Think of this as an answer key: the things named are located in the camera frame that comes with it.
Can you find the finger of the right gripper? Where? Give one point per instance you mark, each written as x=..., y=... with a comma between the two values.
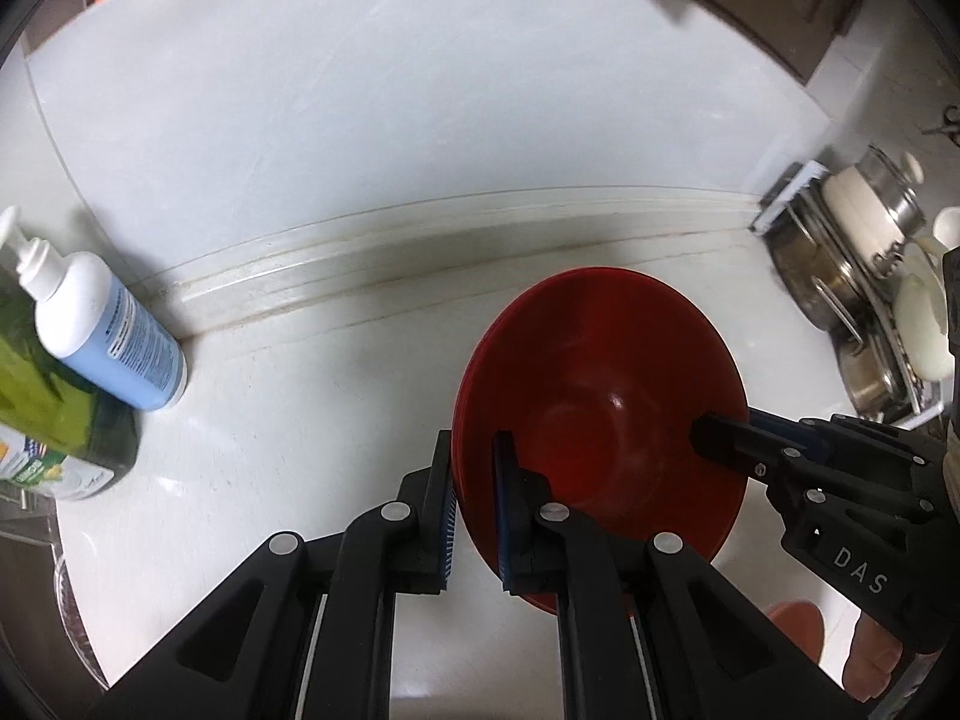
x=786, y=435
x=734, y=445

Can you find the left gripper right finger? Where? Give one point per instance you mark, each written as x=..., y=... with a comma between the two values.
x=647, y=629

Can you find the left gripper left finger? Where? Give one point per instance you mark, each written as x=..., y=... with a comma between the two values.
x=303, y=628

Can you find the red and black bowl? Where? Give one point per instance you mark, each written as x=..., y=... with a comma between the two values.
x=598, y=374

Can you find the pink bowl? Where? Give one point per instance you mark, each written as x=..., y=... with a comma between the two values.
x=802, y=622

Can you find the right hand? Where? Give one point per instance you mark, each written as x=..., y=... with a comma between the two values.
x=874, y=654

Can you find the steel pot lower right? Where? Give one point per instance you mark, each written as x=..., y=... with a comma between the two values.
x=873, y=384

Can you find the steel pot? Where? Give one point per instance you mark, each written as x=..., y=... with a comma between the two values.
x=819, y=279
x=873, y=384

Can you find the steel pot lower left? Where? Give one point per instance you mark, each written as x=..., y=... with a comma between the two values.
x=819, y=279

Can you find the cream ceramic pot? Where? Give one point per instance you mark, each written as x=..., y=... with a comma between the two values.
x=920, y=309

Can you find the white ladle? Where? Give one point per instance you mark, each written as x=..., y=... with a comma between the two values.
x=946, y=227

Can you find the green dish soap bottle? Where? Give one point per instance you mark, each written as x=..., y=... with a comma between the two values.
x=62, y=437

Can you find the black scissors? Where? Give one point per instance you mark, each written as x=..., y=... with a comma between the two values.
x=949, y=125

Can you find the blue hand soap bottle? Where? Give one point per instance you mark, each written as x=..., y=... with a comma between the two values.
x=88, y=319

